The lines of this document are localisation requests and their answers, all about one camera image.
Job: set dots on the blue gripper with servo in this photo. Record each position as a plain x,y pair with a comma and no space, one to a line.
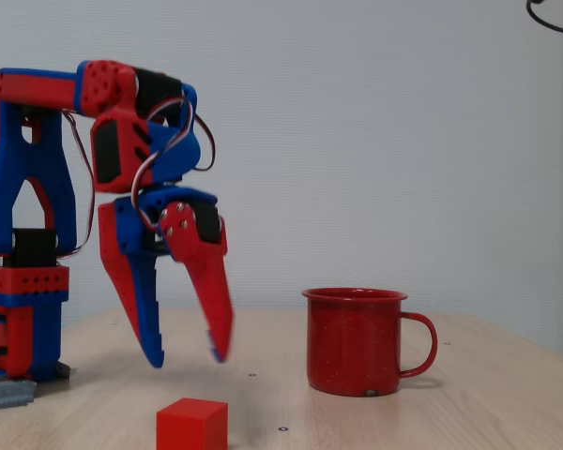
146,217

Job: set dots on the red cube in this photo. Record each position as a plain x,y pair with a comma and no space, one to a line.
187,424

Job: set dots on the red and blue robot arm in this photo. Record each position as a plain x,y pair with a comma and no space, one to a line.
23,154

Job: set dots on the red enamel mug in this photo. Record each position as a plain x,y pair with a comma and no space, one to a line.
352,342

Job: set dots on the grey metal table clamp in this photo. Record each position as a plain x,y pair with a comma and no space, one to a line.
4,391

